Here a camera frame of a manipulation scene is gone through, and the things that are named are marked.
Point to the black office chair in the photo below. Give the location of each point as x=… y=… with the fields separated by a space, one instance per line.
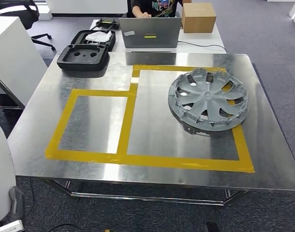
x=21 y=12

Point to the white cabinet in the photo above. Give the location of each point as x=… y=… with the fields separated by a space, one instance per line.
x=14 y=57

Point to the white cloth bag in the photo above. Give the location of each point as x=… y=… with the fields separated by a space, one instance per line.
x=97 y=36

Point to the grey plastic hubcap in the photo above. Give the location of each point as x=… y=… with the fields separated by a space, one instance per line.
x=207 y=96

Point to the black robot foot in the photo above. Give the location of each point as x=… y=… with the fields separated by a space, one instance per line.
x=212 y=228

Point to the black foam case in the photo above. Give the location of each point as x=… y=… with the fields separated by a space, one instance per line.
x=65 y=62

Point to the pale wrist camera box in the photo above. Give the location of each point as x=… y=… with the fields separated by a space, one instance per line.
x=9 y=227

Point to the white desk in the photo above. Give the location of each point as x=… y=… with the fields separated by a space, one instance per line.
x=198 y=40

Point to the steel workbench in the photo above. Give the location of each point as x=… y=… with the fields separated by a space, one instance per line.
x=161 y=128

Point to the grey laptop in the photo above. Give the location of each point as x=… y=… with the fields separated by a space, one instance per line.
x=161 y=32

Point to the black handheld device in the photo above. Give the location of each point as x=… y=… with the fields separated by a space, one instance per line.
x=106 y=24

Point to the person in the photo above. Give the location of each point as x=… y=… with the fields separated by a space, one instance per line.
x=161 y=6

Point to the grey laptop sticker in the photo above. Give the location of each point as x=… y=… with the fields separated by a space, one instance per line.
x=129 y=33

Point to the yellow laptop sticker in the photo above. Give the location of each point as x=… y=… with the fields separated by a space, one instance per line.
x=150 y=36

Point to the brown cardboard box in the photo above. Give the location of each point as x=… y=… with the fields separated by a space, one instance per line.
x=198 y=19

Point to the person's hand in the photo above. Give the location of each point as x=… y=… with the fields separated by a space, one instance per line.
x=145 y=15

